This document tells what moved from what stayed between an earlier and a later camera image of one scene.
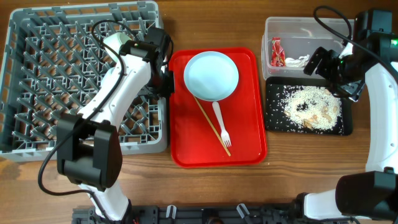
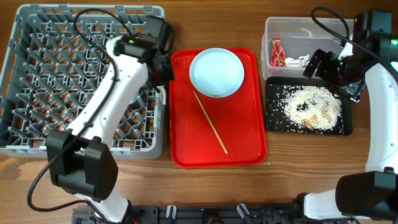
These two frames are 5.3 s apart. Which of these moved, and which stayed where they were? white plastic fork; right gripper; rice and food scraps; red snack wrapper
Moved: white plastic fork
Stayed: red snack wrapper; rice and food scraps; right gripper
